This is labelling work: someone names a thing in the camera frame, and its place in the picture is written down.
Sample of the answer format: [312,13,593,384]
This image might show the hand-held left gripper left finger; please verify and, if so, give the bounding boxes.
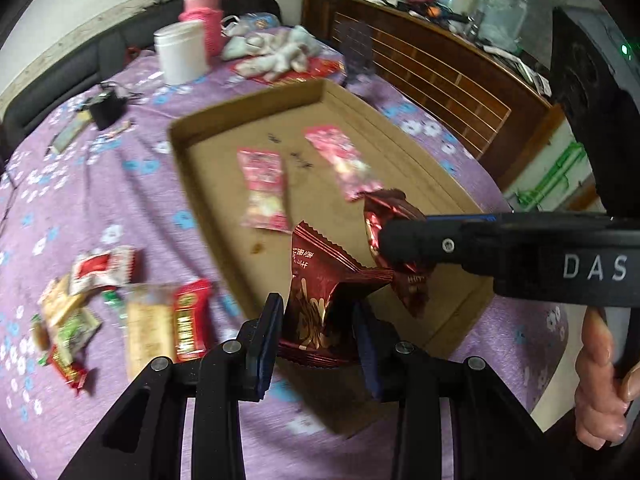
[59,292,286,480]

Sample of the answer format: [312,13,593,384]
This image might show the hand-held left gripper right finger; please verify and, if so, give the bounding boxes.
[351,300,581,480]

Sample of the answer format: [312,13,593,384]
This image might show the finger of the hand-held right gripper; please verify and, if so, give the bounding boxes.
[377,212,501,281]

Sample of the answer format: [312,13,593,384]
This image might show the dark red snack packet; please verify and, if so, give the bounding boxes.
[362,189,433,318]
[277,220,396,368]

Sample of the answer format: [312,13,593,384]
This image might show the shallow cardboard box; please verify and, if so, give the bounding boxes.
[167,79,501,436]

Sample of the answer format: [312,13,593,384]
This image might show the green cream snack packet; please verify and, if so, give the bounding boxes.
[50,307,101,366]

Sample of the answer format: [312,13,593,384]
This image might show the person's right hand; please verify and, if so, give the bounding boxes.
[575,307,640,451]

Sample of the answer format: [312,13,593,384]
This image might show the red snack packet green label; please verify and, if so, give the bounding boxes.
[172,279,213,363]

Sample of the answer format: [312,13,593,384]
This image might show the green plastic pipes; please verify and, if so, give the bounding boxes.
[515,142,586,211]

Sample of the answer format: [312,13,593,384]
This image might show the pink snack packet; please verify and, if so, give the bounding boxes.
[304,125,386,203]
[237,149,293,233]

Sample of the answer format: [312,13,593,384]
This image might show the beige cracker packet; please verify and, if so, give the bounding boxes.
[120,284,178,381]

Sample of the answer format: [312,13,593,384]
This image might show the small green snack packet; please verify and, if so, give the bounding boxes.
[102,287,126,328]

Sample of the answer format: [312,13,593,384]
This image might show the white red snack packet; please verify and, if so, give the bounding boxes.
[69,246,138,295]

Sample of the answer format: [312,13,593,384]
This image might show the dark acrylic stand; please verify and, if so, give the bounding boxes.
[332,12,376,86]

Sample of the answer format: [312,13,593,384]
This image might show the beige snack packet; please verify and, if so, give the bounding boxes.
[39,275,88,331]

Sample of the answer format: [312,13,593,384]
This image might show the purple floral tablecloth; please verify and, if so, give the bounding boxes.
[0,25,568,480]

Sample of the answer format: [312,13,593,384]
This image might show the white work gloves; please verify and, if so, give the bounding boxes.
[220,25,321,81]

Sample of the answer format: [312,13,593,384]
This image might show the red black device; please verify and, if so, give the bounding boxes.
[405,0,451,17]

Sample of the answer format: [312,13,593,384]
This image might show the small white tube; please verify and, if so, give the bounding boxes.
[102,120,136,139]

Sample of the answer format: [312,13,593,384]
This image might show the white plastic bag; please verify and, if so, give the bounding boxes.
[220,12,281,36]

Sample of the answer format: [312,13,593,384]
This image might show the black round container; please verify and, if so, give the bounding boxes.
[82,82,131,131]

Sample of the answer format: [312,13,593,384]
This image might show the yellow notebook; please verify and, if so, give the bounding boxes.
[47,110,93,156]

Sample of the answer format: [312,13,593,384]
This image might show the white plastic jar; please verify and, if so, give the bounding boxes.
[153,21,210,86]

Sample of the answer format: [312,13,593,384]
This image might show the pink sleeved bottle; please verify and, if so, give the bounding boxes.
[179,0,223,58]

